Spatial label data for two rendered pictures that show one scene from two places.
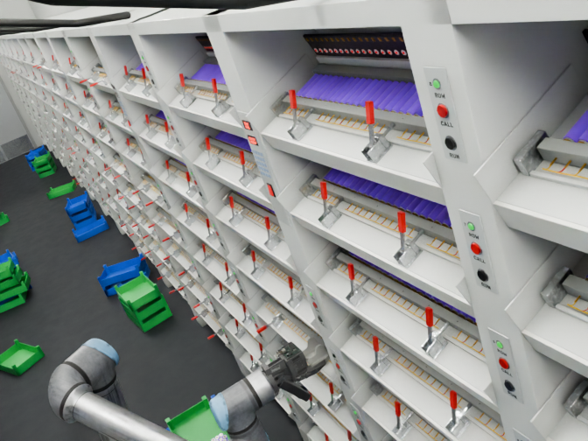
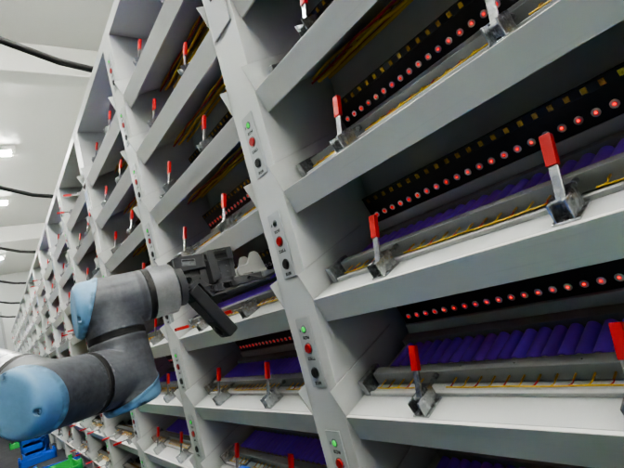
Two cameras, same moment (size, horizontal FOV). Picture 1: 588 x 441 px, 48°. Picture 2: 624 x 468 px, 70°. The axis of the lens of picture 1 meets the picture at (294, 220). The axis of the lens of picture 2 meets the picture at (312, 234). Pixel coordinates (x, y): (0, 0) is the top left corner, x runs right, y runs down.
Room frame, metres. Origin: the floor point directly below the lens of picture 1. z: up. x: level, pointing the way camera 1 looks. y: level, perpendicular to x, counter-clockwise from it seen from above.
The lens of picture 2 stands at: (0.63, 0.22, 0.73)
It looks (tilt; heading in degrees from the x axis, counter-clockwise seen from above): 8 degrees up; 342
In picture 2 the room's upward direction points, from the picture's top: 16 degrees counter-clockwise
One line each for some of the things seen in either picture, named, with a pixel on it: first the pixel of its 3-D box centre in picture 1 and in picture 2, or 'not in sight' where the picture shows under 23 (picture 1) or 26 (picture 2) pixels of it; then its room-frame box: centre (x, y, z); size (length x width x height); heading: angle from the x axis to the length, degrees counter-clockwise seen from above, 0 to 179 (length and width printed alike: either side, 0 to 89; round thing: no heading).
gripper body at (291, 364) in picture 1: (285, 368); (203, 277); (1.50, 0.16, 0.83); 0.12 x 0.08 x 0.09; 109
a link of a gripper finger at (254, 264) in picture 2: (321, 352); (256, 265); (1.52, 0.05, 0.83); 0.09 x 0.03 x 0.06; 105
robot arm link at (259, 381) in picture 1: (261, 386); (162, 291); (1.48, 0.24, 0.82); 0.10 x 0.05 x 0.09; 19
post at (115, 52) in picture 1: (196, 213); (136, 313); (2.76, 0.40, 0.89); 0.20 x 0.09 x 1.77; 110
